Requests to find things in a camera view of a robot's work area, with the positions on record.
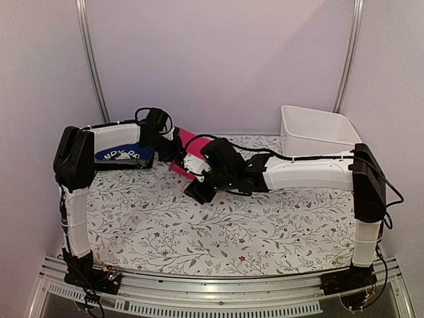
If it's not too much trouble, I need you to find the front aluminium rail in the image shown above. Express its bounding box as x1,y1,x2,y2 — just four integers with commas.
27,256,415,317

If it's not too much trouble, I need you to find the blue t-shirt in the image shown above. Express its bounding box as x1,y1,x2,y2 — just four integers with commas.
95,143,154,161

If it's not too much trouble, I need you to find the folded black garment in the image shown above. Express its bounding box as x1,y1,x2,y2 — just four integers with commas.
94,157,154,172

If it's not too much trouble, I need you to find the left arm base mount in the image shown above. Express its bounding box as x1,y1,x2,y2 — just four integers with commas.
64,262,122,295

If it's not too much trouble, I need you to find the white plastic laundry bin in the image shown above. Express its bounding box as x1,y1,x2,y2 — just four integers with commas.
280,105,362,156

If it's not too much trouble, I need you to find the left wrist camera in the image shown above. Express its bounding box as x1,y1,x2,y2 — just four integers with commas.
143,107,174,136

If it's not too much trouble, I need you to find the pink garment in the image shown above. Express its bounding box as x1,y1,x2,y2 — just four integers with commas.
170,128,211,180

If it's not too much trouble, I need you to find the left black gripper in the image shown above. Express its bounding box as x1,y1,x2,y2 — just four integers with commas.
143,134,184,163

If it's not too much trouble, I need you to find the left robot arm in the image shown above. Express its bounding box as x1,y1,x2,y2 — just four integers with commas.
54,121,189,288

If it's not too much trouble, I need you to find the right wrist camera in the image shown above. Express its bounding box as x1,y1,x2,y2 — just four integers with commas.
183,136,246,175

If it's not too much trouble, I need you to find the aluminium frame post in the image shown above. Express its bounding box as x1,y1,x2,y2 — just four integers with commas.
333,0,364,114
75,0,111,123

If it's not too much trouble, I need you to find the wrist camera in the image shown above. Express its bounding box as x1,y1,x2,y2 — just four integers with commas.
183,136,246,175
143,107,174,136

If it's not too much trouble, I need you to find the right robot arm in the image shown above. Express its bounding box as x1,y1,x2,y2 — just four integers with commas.
181,138,390,289

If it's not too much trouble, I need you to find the right aluminium frame post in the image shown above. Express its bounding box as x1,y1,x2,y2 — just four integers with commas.
333,0,364,114

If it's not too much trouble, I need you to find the left aluminium frame post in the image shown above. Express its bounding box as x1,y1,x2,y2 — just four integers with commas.
75,0,111,123

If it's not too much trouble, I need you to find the floral tablecloth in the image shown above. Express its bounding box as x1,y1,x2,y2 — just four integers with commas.
59,133,372,276

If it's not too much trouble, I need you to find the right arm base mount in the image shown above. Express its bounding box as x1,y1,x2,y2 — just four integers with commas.
320,265,377,311

